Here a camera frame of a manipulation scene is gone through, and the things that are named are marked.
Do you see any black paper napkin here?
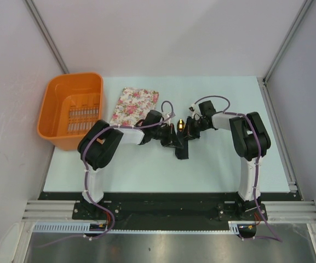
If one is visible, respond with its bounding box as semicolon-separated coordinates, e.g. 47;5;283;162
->
175;131;189;160

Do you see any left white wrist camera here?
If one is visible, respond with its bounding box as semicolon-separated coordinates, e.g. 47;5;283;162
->
163;112;175;125

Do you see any floral patterned tray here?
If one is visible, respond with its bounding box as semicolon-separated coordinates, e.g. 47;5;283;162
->
110;87;159;126

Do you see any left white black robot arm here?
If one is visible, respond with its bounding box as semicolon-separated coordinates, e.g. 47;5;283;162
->
77;110;183;219

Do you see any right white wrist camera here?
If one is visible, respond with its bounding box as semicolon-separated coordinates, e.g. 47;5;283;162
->
188;104;199;118

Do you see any iridescent gold spoon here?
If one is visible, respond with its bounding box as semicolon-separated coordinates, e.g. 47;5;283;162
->
176;119;185;133

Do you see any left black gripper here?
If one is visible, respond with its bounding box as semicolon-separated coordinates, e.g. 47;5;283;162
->
151;123;183;149

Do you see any white slotted cable duct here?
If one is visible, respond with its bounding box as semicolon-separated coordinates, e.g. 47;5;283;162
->
33;221;93;233

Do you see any aluminium front rail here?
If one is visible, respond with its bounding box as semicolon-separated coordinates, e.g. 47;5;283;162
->
20;199;78;222

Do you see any orange plastic basket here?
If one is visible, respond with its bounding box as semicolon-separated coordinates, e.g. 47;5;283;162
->
37;72;104;151

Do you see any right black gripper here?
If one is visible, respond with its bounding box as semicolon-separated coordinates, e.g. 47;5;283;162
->
179;117;209;142

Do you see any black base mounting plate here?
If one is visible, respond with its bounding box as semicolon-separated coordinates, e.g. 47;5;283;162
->
38;191;302;231

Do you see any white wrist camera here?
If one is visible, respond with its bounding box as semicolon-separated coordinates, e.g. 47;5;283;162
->
163;112;175;125
188;104;199;118

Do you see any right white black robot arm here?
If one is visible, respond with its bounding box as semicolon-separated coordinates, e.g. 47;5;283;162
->
183;100;271;220

